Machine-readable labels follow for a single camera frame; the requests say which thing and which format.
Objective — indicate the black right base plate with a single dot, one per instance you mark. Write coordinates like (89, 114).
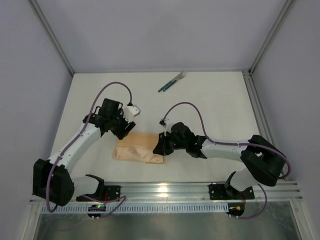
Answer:
(221, 191)

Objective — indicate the peach satin napkin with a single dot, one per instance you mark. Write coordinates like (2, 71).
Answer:
(138, 147)

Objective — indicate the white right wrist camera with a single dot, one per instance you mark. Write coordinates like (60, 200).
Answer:
(166, 124)

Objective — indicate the left controller board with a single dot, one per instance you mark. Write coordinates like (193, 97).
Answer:
(95, 211)

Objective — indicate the controller board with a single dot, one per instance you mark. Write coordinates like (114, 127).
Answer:
(235, 210)
(95, 211)

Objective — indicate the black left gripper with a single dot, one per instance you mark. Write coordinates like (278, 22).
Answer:
(125, 129)

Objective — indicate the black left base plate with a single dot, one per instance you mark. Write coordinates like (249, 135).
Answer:
(110, 192)

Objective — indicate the right side frame rail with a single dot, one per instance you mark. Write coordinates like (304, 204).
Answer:
(257, 108)

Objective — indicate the right controller board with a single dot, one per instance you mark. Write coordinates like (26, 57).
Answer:
(235, 210)

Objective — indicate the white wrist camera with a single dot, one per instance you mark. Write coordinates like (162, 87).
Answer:
(131, 111)
(166, 124)

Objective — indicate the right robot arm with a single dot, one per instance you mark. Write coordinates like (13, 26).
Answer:
(263, 162)

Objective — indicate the left back frame post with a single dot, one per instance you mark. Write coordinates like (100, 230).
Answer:
(51, 34)

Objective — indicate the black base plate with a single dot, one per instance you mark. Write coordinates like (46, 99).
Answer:
(221, 191)
(110, 192)

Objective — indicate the green handled knife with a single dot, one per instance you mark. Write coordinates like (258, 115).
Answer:
(170, 83)

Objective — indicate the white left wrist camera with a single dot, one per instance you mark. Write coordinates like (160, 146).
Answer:
(131, 111)

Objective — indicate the frame post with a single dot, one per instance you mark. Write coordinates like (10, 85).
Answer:
(51, 34)
(272, 33)

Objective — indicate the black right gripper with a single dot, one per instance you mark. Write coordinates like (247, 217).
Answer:
(165, 143)

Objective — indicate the right back frame post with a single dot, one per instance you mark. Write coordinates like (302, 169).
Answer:
(272, 33)

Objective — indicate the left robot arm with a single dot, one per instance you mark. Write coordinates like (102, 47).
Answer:
(52, 179)

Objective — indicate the white slotted cable duct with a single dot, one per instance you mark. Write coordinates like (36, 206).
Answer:
(148, 208)

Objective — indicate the aluminium frame rail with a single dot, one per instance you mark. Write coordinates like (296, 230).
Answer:
(198, 192)

